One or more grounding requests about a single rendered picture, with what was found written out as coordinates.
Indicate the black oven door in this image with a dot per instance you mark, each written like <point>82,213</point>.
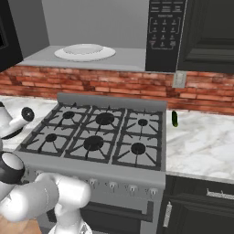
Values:
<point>119,224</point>

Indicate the black base cupboard door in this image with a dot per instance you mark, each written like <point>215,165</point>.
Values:
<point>201,221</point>

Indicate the white round plate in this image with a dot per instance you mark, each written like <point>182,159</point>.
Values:
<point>85,52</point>

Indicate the grey gas stove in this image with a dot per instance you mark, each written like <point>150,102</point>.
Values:
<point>103,134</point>

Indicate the silver stove knob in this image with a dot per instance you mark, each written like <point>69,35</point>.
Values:
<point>93,182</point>
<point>112,185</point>
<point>132,189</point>
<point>153,192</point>
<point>39,173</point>

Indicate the grey wall outlet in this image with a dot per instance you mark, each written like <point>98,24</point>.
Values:
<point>179,79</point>

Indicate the black microwave door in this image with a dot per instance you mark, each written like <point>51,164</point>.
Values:
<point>9,36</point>

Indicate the black wall cupboard door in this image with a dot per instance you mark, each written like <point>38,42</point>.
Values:
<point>210,36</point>

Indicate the grey microwave oven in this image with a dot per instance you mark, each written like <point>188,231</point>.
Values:
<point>128,58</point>

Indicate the black drawer front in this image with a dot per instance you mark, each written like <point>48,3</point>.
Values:
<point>189,187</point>

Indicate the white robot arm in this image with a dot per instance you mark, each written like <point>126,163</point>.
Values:
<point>30,195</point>

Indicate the green cucumber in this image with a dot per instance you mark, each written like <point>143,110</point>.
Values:
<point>175,119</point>

